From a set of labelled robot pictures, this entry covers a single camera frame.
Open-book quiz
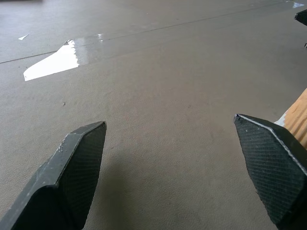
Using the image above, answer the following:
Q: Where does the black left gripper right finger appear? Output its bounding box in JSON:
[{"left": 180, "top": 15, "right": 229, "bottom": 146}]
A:
[{"left": 234, "top": 114, "right": 307, "bottom": 226}]

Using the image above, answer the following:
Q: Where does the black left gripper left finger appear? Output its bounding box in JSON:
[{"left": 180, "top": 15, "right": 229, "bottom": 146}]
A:
[{"left": 0, "top": 121, "right": 107, "bottom": 230}]

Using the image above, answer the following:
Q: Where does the light wooden table edge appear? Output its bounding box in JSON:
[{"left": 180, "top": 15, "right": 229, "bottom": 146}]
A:
[{"left": 274, "top": 87, "right": 307, "bottom": 150}]

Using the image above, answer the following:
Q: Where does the black furniture base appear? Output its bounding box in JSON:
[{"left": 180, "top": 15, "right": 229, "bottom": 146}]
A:
[{"left": 294, "top": 9, "right": 307, "bottom": 26}]

